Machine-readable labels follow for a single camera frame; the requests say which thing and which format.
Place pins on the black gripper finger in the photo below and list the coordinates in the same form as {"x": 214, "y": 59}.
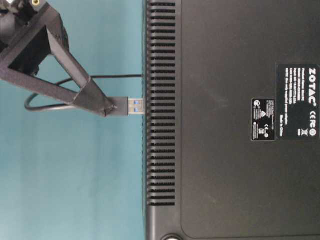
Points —
{"x": 42, "y": 87}
{"x": 72, "y": 62}

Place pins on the black Zotac mini PC box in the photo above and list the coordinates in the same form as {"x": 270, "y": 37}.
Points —
{"x": 203, "y": 177}

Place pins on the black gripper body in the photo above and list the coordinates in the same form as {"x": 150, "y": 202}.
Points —
{"x": 24, "y": 34}

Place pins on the small black certification label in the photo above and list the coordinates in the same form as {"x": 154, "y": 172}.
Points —
{"x": 263, "y": 127}

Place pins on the round black rubber foot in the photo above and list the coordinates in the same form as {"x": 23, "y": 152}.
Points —
{"x": 172, "y": 236}

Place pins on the large black Zotac label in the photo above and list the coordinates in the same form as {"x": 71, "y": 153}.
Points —
{"x": 298, "y": 102}

